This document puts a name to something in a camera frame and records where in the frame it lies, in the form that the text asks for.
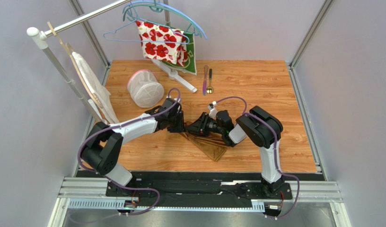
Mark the gold spoon black handle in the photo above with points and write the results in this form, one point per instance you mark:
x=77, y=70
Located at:
x=209, y=88

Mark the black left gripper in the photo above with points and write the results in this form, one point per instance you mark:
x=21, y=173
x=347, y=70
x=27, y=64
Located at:
x=180, y=126

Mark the blue plastic hanger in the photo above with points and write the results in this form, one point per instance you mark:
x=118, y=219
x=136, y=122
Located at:
x=177, y=14

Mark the aluminium frame rail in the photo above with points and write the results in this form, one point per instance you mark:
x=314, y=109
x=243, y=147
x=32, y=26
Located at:
x=89, y=193

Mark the red floral cloth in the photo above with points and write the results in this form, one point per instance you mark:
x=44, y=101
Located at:
x=176, y=54

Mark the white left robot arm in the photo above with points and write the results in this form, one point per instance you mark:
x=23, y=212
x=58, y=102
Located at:
x=100, y=151

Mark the purple handled knife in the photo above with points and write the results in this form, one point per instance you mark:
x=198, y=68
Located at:
x=204, y=85

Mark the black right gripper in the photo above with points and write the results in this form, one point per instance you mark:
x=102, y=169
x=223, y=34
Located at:
x=204, y=124

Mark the white mesh laundry basket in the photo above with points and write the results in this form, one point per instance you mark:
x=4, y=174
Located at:
x=144, y=89

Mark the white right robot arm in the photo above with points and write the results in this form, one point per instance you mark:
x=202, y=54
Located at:
x=263, y=129

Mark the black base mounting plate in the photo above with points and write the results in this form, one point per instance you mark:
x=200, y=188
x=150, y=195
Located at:
x=233, y=184

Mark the white mesh garment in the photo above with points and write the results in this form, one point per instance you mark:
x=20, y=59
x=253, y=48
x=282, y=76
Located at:
x=96, y=91

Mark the light blue wire hanger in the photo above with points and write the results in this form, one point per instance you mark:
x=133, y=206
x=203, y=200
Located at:
x=150, y=31

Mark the brown cloth napkin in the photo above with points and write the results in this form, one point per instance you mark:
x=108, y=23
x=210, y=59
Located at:
x=213, y=146

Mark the wooden hanger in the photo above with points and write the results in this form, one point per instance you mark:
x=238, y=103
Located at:
x=67, y=47

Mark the teal plastic hanger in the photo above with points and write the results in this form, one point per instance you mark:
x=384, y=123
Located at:
x=149, y=6

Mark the green patterned cloth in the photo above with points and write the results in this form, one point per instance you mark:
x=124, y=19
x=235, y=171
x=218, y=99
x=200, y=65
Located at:
x=190, y=65

